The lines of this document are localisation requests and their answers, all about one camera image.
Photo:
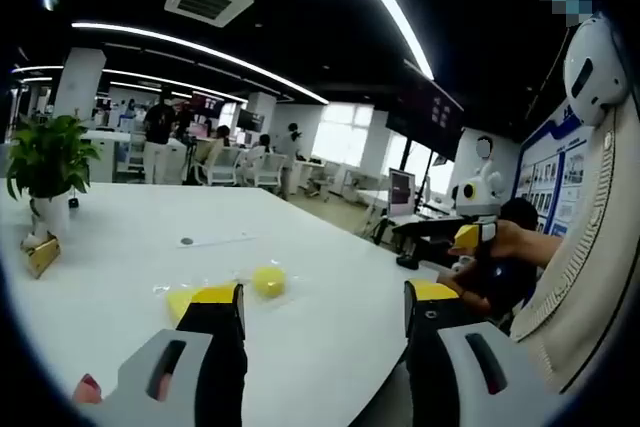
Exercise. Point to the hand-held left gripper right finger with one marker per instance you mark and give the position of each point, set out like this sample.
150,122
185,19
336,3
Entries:
450,387

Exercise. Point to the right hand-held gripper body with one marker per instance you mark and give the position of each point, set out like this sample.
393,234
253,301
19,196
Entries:
480,197

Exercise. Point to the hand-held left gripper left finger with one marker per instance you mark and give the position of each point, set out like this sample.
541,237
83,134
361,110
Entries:
200,382

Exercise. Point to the square yellow silicone block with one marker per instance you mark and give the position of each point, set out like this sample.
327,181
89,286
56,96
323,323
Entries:
177,303

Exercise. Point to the round yellow silicone block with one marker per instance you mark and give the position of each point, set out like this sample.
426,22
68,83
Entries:
270,283

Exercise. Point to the person's right hand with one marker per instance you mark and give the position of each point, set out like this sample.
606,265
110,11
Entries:
507,242

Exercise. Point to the person's left hand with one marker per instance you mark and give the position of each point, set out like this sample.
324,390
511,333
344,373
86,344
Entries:
89,389

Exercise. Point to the desktop computer monitor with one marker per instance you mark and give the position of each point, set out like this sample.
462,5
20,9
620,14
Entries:
401,192

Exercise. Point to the large black hanging screen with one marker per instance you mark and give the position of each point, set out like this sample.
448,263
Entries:
427,117

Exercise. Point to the yellow item in clear bag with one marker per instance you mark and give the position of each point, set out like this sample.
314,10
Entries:
295,279

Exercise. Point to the white chest-worn device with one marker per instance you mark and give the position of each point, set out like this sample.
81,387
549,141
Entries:
592,77

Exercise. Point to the white office chair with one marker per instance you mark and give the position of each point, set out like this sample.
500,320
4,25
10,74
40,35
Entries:
270,172
222,167

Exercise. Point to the golden tissue box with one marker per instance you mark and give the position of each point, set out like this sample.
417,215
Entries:
42,254

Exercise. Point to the straight ceiling light strip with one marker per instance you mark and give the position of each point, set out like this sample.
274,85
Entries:
390,7

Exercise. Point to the dark red display screen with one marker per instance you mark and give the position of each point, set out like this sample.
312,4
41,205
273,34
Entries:
207,101

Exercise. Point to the green plant in white pot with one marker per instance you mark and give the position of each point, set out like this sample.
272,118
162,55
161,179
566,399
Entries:
47,162

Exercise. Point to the curved ceiling light strip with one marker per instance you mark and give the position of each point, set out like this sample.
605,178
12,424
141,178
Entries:
200,49

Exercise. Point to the white square pillar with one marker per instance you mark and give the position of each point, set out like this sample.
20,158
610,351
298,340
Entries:
79,82

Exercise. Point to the blue framed wall poster board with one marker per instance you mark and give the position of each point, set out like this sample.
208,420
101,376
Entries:
555,182

